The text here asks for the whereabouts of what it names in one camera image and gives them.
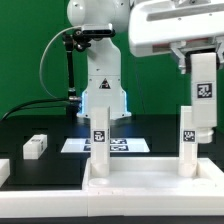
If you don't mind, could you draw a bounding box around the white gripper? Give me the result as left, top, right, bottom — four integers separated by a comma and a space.
128, 0, 224, 74

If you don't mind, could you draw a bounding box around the white desk tabletop tray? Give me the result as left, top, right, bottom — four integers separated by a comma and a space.
82, 157, 224, 194

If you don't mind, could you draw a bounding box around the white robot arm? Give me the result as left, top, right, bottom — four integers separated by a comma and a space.
67, 0, 224, 120

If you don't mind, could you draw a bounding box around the AprilTag marker sheet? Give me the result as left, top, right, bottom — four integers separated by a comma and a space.
61, 138, 150, 153

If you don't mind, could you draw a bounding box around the white left fence piece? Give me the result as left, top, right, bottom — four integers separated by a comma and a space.
0, 159, 10, 187

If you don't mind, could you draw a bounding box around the black camera on stand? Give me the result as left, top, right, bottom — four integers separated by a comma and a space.
74, 23, 115, 38

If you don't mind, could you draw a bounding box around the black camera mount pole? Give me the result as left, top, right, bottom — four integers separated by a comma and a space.
62, 32, 81, 120

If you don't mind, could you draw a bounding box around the grey camera cable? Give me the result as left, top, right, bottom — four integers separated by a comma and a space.
38, 26, 83, 101

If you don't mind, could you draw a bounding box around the black cable bundle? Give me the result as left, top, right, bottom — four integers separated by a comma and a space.
0, 98, 76, 123

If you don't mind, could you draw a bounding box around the white front fence wall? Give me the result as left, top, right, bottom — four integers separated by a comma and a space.
0, 189, 224, 218

